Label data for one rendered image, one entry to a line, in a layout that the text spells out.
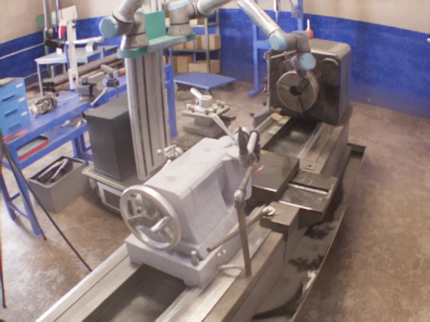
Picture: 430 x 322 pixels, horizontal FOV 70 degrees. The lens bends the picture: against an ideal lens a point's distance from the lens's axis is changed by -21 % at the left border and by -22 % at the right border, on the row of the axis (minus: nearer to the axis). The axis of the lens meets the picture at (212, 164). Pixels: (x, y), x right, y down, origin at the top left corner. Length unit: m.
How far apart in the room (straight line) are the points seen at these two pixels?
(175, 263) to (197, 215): 0.17
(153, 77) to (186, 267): 1.86
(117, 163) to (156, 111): 0.48
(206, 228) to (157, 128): 1.80
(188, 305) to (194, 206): 0.33
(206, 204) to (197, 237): 0.12
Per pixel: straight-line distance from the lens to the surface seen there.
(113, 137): 2.76
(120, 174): 2.90
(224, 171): 1.31
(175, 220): 1.06
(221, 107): 1.80
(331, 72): 2.31
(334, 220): 2.30
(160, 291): 1.40
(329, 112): 2.45
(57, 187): 3.25
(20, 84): 2.94
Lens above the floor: 1.75
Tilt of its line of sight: 28 degrees down
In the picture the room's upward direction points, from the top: 3 degrees counter-clockwise
